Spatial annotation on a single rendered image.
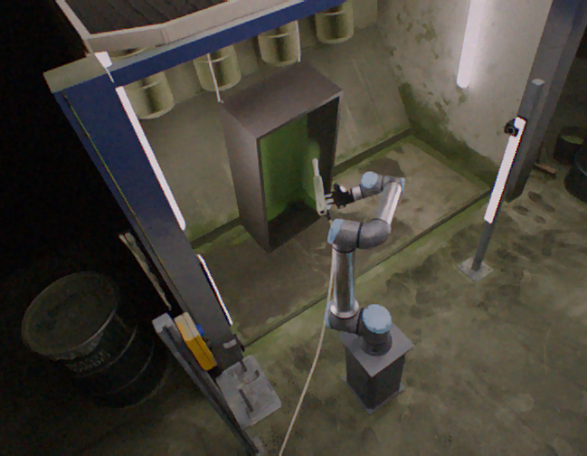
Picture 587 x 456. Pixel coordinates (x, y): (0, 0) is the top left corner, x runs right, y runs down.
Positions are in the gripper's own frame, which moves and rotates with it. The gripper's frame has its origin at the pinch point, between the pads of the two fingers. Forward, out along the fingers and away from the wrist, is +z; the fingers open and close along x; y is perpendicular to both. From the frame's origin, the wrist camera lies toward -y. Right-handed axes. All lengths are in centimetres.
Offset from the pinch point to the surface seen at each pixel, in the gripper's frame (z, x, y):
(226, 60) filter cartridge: 42, 126, -48
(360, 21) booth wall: -68, 232, 8
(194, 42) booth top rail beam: 10, -37, -123
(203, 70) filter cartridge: 61, 124, -48
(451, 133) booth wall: -119, 143, 103
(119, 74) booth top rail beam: 34, -50, -127
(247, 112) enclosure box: 19, 16, -63
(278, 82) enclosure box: 1, 39, -61
